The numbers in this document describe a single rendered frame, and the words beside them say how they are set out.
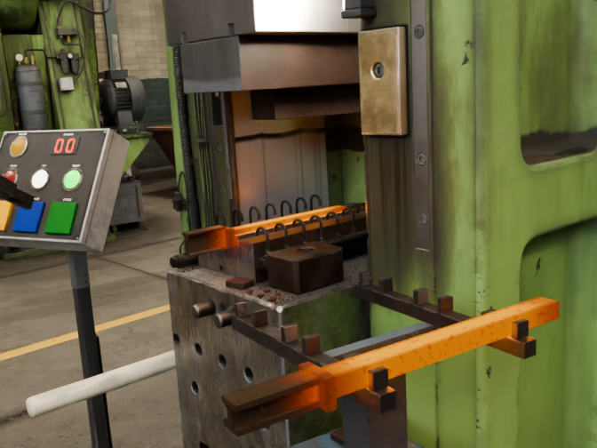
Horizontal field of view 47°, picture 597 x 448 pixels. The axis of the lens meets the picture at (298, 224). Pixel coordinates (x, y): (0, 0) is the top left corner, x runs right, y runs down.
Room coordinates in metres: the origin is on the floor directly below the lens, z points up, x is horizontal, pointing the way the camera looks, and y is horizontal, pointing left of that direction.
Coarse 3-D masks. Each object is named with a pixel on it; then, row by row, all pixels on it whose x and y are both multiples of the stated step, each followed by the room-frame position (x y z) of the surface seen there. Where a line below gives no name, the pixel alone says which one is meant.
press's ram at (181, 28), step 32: (192, 0) 1.34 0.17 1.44; (224, 0) 1.26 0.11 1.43; (256, 0) 1.20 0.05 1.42; (288, 0) 1.24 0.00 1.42; (320, 0) 1.29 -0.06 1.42; (192, 32) 1.34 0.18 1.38; (224, 32) 1.26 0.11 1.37; (256, 32) 1.20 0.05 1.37; (288, 32) 1.24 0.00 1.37; (320, 32) 1.29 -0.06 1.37; (352, 32) 1.34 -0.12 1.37
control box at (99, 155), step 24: (48, 144) 1.66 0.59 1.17; (72, 144) 1.62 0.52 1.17; (96, 144) 1.59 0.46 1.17; (120, 144) 1.63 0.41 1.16; (0, 168) 1.69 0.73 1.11; (24, 168) 1.65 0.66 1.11; (48, 168) 1.62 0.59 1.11; (72, 168) 1.58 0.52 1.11; (96, 168) 1.56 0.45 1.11; (120, 168) 1.62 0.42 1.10; (48, 192) 1.58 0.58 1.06; (72, 192) 1.55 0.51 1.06; (96, 192) 1.54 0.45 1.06; (96, 216) 1.53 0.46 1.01; (0, 240) 1.60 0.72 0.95; (24, 240) 1.55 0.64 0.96; (48, 240) 1.52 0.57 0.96; (72, 240) 1.49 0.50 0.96; (96, 240) 1.52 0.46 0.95
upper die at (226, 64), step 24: (192, 48) 1.35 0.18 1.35; (216, 48) 1.28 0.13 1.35; (240, 48) 1.23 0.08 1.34; (264, 48) 1.26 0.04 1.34; (288, 48) 1.30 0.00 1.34; (312, 48) 1.34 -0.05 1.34; (336, 48) 1.38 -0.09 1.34; (192, 72) 1.35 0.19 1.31; (216, 72) 1.29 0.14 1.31; (240, 72) 1.23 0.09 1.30; (264, 72) 1.26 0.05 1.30; (288, 72) 1.30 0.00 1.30; (312, 72) 1.34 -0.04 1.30; (336, 72) 1.38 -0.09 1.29
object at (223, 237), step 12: (288, 216) 1.39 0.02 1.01; (300, 216) 1.39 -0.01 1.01; (204, 228) 1.26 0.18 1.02; (216, 228) 1.25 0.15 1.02; (228, 228) 1.27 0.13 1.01; (240, 228) 1.29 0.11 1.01; (252, 228) 1.31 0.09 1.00; (192, 240) 1.23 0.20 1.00; (204, 240) 1.25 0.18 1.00; (216, 240) 1.26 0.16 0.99; (228, 240) 1.26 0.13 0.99; (192, 252) 1.23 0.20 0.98; (204, 252) 1.24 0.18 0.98
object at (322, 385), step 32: (480, 320) 0.75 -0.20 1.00; (512, 320) 0.75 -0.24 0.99; (544, 320) 0.78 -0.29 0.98; (384, 352) 0.67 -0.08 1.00; (416, 352) 0.67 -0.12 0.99; (448, 352) 0.69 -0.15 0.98; (256, 384) 0.60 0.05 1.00; (288, 384) 0.59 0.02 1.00; (320, 384) 0.60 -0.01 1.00; (352, 384) 0.62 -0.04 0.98; (256, 416) 0.58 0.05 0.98; (288, 416) 0.58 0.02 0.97
